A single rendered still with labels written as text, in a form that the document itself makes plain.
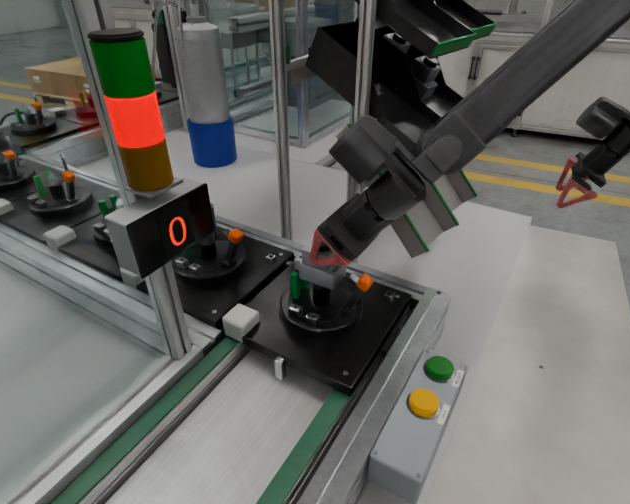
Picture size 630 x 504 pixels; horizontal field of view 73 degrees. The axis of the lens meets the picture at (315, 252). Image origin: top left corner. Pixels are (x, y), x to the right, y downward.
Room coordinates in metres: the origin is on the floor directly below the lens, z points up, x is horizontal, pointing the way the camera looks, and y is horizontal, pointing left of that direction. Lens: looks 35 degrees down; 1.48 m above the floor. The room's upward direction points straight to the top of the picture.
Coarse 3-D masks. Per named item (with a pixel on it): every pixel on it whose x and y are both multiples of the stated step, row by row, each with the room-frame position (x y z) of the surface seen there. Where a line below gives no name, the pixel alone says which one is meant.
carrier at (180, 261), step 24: (216, 240) 0.74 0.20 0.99; (192, 264) 0.64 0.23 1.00; (216, 264) 0.66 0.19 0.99; (240, 264) 0.66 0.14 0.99; (264, 264) 0.68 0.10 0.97; (192, 288) 0.61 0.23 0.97; (216, 288) 0.61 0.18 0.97; (240, 288) 0.61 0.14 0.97; (192, 312) 0.55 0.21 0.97; (216, 312) 0.54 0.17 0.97
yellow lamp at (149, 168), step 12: (156, 144) 0.44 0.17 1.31; (120, 156) 0.44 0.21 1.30; (132, 156) 0.42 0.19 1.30; (144, 156) 0.43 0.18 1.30; (156, 156) 0.43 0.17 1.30; (168, 156) 0.45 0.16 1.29; (132, 168) 0.43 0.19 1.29; (144, 168) 0.43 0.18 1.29; (156, 168) 0.43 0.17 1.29; (168, 168) 0.44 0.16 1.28; (132, 180) 0.43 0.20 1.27; (144, 180) 0.42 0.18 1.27; (156, 180) 0.43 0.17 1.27; (168, 180) 0.44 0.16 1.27
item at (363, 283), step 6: (348, 276) 0.52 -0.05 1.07; (354, 276) 0.52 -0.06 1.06; (366, 276) 0.51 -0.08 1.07; (354, 282) 0.51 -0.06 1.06; (360, 282) 0.50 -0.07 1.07; (366, 282) 0.50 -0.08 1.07; (372, 282) 0.51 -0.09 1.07; (360, 288) 0.50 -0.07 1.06; (366, 288) 0.50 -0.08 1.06; (354, 294) 0.51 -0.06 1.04; (360, 294) 0.51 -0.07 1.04; (354, 300) 0.51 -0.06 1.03; (348, 306) 0.52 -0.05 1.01
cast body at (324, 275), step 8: (312, 240) 0.57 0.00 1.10; (304, 248) 0.54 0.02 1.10; (320, 248) 0.53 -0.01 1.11; (328, 248) 0.54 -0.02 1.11; (304, 256) 0.54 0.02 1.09; (320, 256) 0.53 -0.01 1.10; (328, 256) 0.53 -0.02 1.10; (296, 264) 0.57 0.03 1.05; (304, 264) 0.54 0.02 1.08; (312, 264) 0.53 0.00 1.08; (304, 272) 0.54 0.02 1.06; (312, 272) 0.53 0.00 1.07; (320, 272) 0.53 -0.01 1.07; (328, 272) 0.52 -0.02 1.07; (336, 272) 0.52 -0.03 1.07; (344, 272) 0.55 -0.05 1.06; (312, 280) 0.53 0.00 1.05; (320, 280) 0.53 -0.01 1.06; (328, 280) 0.52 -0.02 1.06; (336, 280) 0.52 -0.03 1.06; (328, 288) 0.52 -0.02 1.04
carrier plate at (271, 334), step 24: (264, 288) 0.61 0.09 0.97; (384, 288) 0.61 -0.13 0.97; (264, 312) 0.54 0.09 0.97; (384, 312) 0.54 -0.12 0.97; (264, 336) 0.49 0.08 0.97; (288, 336) 0.49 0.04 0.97; (360, 336) 0.49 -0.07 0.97; (384, 336) 0.49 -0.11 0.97; (288, 360) 0.44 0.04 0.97; (312, 360) 0.44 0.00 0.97; (336, 360) 0.44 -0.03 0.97; (360, 360) 0.44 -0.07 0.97; (336, 384) 0.40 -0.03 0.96
